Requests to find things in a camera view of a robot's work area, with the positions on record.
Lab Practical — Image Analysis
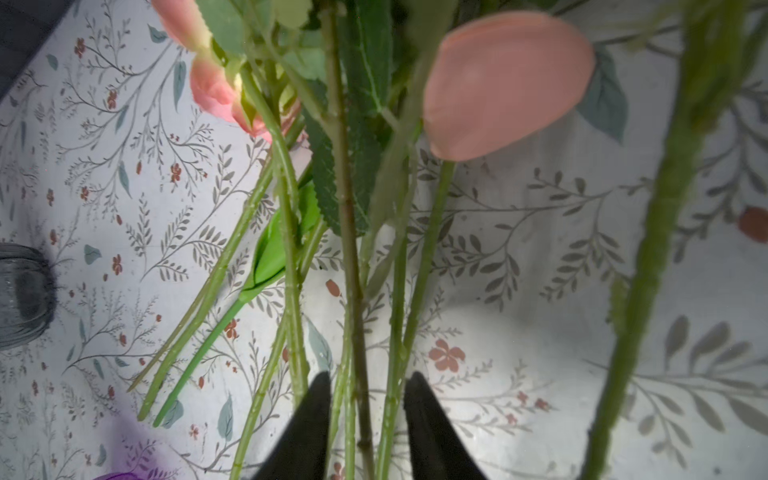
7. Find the red glass vase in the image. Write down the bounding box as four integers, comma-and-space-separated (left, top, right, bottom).
1, 243, 56, 350

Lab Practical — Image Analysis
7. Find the blue purple glass vase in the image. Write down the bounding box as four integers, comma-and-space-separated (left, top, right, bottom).
94, 472, 143, 480

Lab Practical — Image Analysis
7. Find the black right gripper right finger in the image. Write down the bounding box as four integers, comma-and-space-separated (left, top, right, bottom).
404, 372, 486, 480

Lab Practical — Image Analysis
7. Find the pile of artificial flowers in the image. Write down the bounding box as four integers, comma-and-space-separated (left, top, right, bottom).
128, 0, 768, 480

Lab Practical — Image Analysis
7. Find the floral patterned table mat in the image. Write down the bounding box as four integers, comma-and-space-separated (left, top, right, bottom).
1, 1, 767, 479

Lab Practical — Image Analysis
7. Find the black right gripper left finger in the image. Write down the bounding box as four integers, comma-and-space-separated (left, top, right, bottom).
253, 371, 332, 480

